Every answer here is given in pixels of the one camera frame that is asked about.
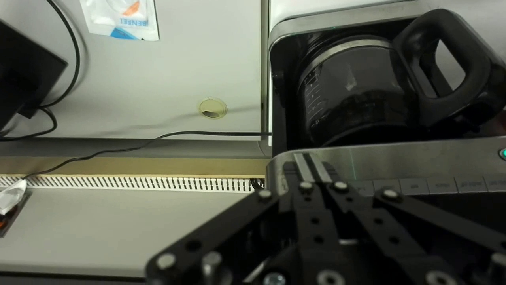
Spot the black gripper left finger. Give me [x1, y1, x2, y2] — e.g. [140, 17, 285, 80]
[144, 153, 340, 285]

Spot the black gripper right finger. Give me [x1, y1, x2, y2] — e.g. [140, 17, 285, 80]
[309, 153, 506, 285]

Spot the black steel coffee maker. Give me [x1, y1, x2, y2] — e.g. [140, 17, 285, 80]
[260, 0, 506, 212]

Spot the cream baseboard vent grille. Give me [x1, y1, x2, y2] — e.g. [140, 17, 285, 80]
[0, 155, 269, 194]

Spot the blue white wipes packet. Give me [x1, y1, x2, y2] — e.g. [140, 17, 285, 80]
[78, 0, 162, 42]

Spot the black monitor stand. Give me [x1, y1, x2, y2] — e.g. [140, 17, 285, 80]
[0, 19, 72, 133]

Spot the thin black power cord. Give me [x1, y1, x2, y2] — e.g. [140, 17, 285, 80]
[21, 129, 274, 180]

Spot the round desk cable grommet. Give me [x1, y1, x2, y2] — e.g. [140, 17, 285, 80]
[198, 96, 231, 118]

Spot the glass carafe black handle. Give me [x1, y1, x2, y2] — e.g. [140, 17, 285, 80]
[295, 6, 506, 147]

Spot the black looped desk cable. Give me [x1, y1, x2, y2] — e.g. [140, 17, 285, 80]
[0, 0, 89, 142]

